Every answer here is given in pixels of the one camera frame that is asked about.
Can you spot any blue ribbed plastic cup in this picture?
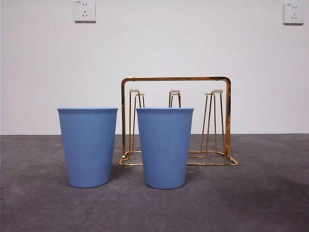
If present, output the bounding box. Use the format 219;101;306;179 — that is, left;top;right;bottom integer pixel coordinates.
57;107;119;189
136;107;195;190

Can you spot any gold wire cup rack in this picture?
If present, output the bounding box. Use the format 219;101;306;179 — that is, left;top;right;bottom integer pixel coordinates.
118;76;239;167

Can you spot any white wall socket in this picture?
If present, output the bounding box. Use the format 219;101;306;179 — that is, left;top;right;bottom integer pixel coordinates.
74;0;97;24
283;2;305;26

